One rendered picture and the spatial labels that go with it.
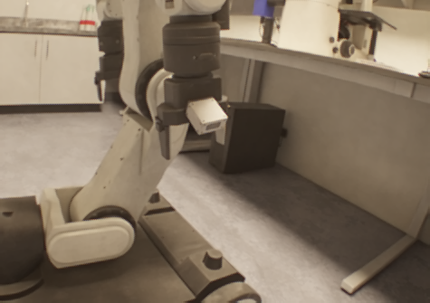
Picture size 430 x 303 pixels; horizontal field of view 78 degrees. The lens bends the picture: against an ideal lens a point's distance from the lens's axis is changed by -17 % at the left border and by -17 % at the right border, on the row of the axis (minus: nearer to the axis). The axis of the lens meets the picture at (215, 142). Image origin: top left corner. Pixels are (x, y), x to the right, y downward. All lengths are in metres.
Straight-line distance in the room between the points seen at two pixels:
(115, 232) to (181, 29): 0.45
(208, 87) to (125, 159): 0.28
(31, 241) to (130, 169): 0.27
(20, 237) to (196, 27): 0.53
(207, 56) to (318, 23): 0.69
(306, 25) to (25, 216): 0.98
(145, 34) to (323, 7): 0.66
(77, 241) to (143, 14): 0.48
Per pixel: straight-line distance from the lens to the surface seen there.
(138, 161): 0.69
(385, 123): 1.77
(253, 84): 2.30
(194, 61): 0.45
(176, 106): 0.47
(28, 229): 0.70
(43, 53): 2.77
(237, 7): 1.86
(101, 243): 0.71
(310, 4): 1.11
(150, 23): 0.64
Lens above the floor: 0.71
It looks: 17 degrees down
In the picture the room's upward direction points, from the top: 9 degrees clockwise
